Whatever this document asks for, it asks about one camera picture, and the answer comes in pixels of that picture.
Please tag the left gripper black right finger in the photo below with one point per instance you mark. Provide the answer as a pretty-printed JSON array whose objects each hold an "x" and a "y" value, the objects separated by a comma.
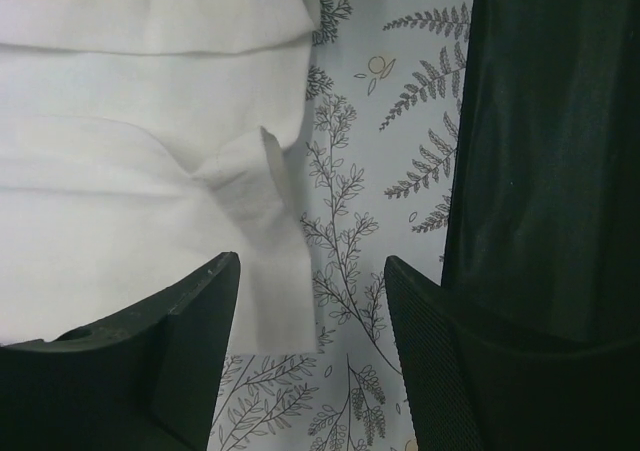
[{"x": 475, "y": 381}]

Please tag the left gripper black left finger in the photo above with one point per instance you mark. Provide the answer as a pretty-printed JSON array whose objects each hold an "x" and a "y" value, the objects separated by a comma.
[{"x": 144, "y": 378}]

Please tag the white t shirt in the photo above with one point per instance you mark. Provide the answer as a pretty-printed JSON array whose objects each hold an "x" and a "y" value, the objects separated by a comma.
[{"x": 140, "y": 139}]

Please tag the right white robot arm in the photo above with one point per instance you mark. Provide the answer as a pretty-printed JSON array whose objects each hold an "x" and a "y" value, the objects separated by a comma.
[{"x": 544, "y": 221}]

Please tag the floral patterned table mat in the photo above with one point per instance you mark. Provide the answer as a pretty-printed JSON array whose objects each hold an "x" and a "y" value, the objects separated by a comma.
[{"x": 373, "y": 171}]

